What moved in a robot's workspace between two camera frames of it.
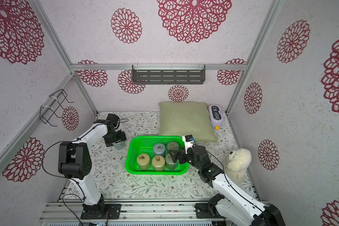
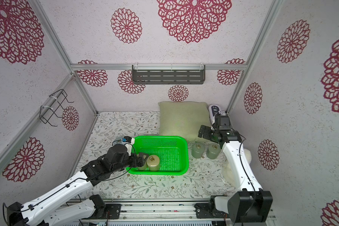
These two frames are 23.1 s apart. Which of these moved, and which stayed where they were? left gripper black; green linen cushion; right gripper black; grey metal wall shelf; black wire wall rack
Moved: left gripper black; right gripper black
Stayed: green linen cushion; black wire wall rack; grey metal wall shelf
